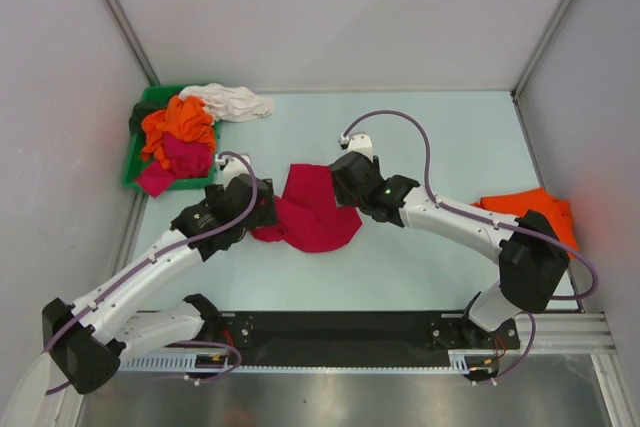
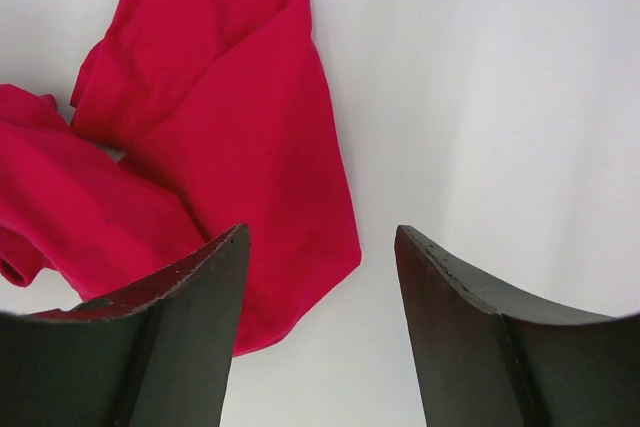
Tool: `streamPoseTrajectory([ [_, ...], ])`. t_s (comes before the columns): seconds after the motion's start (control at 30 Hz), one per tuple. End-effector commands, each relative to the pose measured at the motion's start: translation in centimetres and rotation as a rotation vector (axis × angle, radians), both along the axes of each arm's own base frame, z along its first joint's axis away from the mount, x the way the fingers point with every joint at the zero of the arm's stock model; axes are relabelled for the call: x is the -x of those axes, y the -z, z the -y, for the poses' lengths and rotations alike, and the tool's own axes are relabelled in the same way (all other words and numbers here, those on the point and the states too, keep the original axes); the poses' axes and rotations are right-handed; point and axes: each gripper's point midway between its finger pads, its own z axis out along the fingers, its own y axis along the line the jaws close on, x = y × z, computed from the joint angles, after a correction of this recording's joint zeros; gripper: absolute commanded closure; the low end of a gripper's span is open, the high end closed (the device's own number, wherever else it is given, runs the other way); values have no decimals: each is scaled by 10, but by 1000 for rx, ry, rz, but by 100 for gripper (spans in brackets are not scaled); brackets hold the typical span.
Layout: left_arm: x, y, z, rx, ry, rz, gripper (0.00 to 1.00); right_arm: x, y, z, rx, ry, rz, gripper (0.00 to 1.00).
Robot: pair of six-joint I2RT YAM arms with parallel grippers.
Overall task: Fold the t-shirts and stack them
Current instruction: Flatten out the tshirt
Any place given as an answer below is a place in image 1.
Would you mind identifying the crimson t shirt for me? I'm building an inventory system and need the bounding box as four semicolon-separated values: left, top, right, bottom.
251;164;362;254

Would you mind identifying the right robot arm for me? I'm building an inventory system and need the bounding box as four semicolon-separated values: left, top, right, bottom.
330;152;569;348

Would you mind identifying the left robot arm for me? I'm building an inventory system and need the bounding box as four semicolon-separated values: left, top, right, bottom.
42;173;276;394

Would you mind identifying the magenta t shirt in bin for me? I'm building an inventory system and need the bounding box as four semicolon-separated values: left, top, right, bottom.
134;132;214;198

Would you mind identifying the crumpled orange t shirt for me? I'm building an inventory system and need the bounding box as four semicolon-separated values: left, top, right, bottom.
140;95;216;169

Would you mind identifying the green plastic bin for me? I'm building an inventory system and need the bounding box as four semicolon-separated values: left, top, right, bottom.
123;85;216;192

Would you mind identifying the white t shirt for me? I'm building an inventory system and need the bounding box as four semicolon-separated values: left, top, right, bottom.
178;83;275;123

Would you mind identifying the dark green t shirt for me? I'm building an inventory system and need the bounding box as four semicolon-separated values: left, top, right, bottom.
128;100;165;135

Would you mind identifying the folded orange t shirt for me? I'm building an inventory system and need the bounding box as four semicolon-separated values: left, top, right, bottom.
473;188;579;251

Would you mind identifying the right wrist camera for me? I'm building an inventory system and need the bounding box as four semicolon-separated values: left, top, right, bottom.
338;132;374;160

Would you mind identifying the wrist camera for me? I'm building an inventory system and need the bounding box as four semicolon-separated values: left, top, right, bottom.
338;132;374;160
215;153;251;187

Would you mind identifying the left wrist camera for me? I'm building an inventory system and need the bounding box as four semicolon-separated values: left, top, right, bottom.
215;153;251;187

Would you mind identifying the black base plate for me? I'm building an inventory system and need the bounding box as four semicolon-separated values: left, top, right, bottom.
195;311;520;368

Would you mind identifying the grey slotted cable duct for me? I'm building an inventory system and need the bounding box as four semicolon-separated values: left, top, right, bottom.
120;351;489;375

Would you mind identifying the aluminium frame rail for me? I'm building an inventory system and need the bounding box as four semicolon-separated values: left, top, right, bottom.
69;311;616;356

